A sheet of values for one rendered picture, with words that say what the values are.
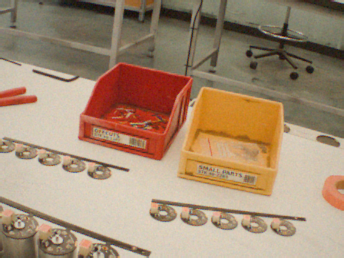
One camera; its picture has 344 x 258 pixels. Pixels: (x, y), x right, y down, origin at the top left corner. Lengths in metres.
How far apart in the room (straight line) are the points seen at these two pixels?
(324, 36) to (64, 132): 4.16
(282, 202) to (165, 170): 0.13
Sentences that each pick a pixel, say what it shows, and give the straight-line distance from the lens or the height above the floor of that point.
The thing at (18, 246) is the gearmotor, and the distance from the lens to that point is 0.30.
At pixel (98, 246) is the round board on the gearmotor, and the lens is 0.28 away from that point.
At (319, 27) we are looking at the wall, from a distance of 4.59.
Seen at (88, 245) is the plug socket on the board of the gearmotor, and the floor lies 0.82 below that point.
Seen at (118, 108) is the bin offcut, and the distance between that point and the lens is 0.61.
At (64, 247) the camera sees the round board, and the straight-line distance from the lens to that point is 0.29.
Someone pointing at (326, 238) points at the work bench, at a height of 0.75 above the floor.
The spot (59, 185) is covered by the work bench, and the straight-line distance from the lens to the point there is 0.45.
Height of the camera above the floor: 1.00
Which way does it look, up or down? 25 degrees down
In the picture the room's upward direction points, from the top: 9 degrees clockwise
